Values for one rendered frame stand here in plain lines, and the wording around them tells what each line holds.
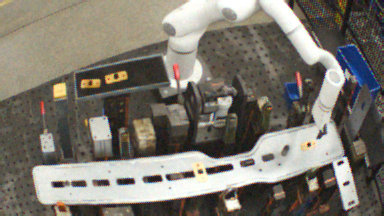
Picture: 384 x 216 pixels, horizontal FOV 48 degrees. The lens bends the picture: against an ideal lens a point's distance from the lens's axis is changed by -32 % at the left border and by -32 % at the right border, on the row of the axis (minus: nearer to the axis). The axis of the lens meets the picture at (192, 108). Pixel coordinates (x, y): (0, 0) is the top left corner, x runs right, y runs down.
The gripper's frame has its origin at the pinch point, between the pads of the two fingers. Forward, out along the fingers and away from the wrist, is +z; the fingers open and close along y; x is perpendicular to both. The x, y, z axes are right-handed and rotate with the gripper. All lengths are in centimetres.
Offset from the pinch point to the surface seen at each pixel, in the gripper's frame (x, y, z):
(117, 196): -79, 6, 12
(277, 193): -20.5, 17.4, 13.2
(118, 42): -44, -162, 112
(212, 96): -39.9, -17.8, -5.6
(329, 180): 7.0, 20.3, 14.2
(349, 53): 46, -40, 3
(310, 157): -0.9, 6.1, 12.1
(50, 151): -105, -13, 6
